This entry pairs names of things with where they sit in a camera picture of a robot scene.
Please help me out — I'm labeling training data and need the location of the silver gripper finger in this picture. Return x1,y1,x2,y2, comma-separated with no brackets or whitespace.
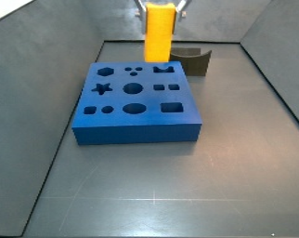
134,0,147,33
176,0,192,20

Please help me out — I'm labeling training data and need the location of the yellow arch block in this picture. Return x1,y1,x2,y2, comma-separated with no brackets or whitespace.
144,3,176,62

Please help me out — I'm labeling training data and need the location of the blue shape sorter board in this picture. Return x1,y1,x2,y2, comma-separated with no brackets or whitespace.
72,61,203,145

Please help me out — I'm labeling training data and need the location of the black curved stand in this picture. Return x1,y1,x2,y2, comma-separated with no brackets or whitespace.
170,47,212,76

